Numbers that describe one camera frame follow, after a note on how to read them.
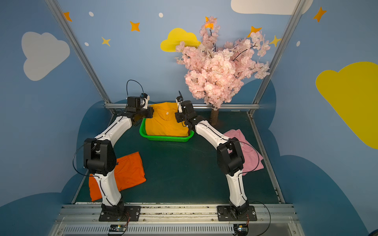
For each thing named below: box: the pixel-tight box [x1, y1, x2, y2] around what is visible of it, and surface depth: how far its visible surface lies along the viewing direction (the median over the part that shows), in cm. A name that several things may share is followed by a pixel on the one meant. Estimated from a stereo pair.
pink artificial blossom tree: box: [175, 16, 271, 127], surface depth 73 cm
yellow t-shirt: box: [145, 101, 189, 137], surface depth 100 cm
